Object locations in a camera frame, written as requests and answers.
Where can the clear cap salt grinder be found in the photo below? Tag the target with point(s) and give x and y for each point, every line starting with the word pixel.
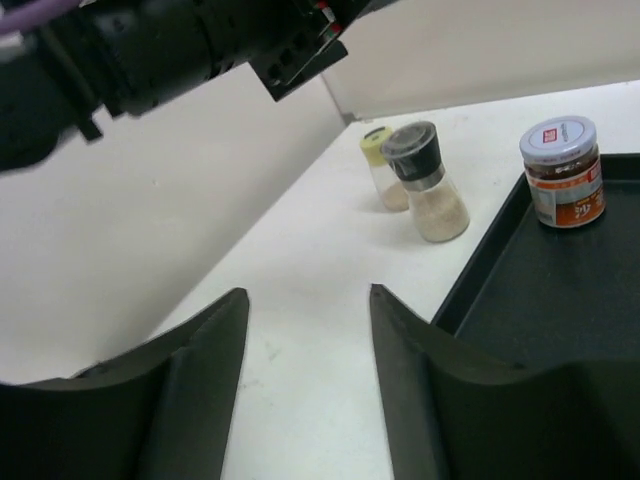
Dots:
pixel 437 209

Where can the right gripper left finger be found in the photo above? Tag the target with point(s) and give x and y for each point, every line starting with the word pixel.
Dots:
pixel 162 410

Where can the yellow cap spice shaker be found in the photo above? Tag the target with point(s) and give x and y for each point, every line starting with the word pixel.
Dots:
pixel 389 188

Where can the black rectangular tray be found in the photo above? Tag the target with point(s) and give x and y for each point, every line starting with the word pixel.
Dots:
pixel 540 296

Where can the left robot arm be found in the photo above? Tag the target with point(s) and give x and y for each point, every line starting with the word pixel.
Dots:
pixel 55 79

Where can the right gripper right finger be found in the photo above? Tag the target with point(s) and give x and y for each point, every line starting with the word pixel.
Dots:
pixel 452 411

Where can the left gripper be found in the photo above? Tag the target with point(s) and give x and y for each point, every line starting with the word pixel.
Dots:
pixel 156 51

